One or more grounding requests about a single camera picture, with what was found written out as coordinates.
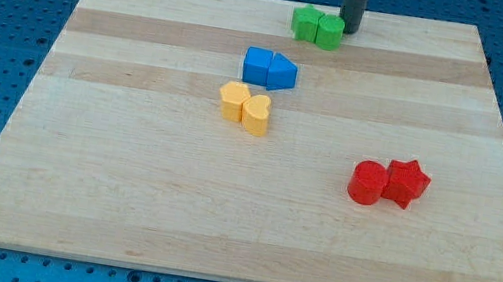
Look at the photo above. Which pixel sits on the blue triangle block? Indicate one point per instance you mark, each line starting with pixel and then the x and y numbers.
pixel 282 73

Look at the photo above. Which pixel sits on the blue cube block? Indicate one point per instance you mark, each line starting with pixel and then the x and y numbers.
pixel 256 66

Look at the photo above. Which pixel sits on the yellow heart block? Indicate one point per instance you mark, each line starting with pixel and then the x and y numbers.
pixel 255 115

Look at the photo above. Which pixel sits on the yellow pentagon block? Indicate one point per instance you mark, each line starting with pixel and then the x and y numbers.
pixel 233 95

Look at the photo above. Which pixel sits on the wooden board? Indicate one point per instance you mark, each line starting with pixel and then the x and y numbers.
pixel 117 152

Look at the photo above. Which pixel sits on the red cylinder block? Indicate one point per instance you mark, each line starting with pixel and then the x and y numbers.
pixel 367 182

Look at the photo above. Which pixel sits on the green star block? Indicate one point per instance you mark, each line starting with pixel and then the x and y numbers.
pixel 305 21

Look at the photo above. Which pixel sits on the green cylinder block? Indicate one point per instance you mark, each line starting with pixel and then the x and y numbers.
pixel 329 32

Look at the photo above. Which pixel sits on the red star block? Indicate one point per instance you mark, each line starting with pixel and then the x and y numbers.
pixel 406 182

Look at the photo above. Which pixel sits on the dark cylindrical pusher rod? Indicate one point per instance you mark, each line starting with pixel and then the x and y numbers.
pixel 352 12

